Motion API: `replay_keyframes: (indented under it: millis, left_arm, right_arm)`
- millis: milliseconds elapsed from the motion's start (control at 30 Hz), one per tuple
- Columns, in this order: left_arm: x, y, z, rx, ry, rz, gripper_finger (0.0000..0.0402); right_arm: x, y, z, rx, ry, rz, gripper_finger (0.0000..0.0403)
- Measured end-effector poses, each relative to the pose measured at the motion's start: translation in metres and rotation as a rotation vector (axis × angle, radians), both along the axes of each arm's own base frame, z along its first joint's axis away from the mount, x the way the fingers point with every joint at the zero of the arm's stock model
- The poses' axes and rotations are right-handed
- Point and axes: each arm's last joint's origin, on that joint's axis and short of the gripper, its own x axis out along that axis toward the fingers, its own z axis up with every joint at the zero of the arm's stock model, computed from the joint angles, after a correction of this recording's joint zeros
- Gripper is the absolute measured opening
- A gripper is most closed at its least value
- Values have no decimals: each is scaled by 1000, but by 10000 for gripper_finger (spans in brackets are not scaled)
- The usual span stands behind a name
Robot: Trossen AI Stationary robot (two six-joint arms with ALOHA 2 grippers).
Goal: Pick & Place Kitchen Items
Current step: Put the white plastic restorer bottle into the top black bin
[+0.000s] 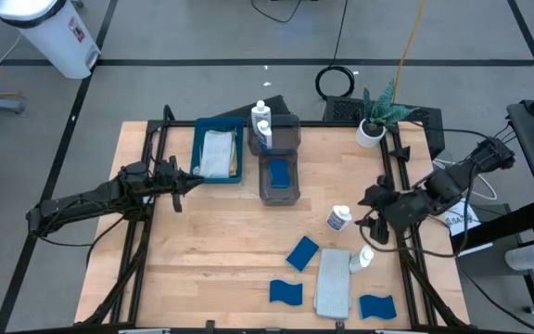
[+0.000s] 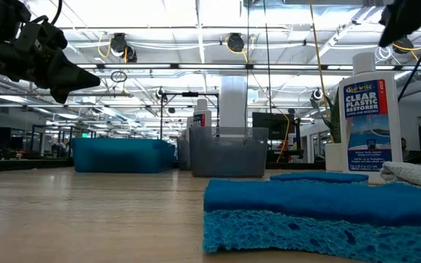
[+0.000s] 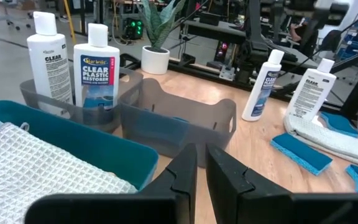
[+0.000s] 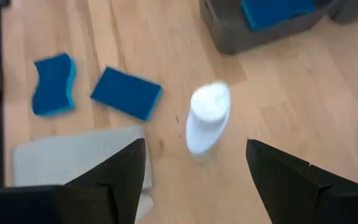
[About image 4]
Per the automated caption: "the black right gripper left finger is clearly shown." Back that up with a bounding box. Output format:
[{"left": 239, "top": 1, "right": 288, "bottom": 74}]
[{"left": 0, "top": 138, "right": 147, "bottom": 224}]

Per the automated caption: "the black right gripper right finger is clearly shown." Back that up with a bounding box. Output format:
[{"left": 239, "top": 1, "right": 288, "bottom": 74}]
[{"left": 246, "top": 139, "right": 358, "bottom": 224}]

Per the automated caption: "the blue wavy sponge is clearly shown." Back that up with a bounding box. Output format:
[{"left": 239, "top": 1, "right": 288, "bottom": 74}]
[
  {"left": 31, "top": 52, "right": 78, "bottom": 118},
  {"left": 240, "top": 0, "right": 317, "bottom": 32}
]

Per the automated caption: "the white plastic restorer bottle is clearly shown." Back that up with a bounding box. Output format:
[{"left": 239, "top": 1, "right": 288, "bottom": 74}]
[
  {"left": 134, "top": 193, "right": 155, "bottom": 224},
  {"left": 184, "top": 81, "right": 232, "bottom": 156}
]

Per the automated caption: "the blue rectangular sponge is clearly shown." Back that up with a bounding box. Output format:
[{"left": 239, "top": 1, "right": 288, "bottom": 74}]
[{"left": 89, "top": 65, "right": 164, "bottom": 122}]

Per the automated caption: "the grey waffle cloth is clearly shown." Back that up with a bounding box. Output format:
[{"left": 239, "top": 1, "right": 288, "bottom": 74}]
[{"left": 12, "top": 125, "right": 154, "bottom": 191}]

